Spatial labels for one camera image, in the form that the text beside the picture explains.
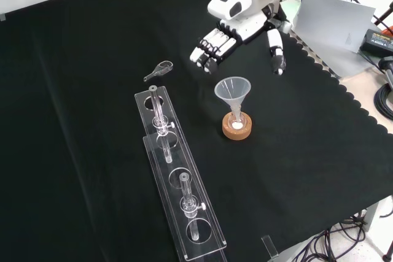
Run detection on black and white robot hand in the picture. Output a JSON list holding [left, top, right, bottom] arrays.
[[189, 0, 292, 75]]

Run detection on clear plastic funnel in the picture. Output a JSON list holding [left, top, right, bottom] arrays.
[[214, 77, 252, 121]]

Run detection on glass weighing funnel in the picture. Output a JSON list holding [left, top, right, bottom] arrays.
[[142, 60, 174, 83]]

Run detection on glass round-bottom flask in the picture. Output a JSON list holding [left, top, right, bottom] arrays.
[[228, 107, 246, 131]]

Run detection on clear acrylic funnel stand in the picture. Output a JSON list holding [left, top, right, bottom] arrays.
[[134, 84, 228, 262]]

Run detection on pale board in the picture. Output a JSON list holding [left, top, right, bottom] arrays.
[[290, 0, 376, 54]]

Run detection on black power adapter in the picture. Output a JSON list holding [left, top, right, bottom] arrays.
[[359, 28, 393, 59]]

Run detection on black cloth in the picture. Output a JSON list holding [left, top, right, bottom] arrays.
[[0, 0, 393, 262]]

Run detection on small clear acrylic piece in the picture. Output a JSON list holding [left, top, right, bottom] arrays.
[[260, 234, 279, 259]]

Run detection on cork ring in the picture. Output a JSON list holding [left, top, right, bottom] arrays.
[[222, 111, 254, 141]]

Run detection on grey base plate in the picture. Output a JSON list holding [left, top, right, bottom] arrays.
[[276, 0, 374, 79]]

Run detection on coiled black cable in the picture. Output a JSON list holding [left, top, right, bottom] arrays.
[[373, 83, 393, 118]]

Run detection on black floor cables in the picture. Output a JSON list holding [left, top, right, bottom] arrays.
[[303, 209, 393, 262]]

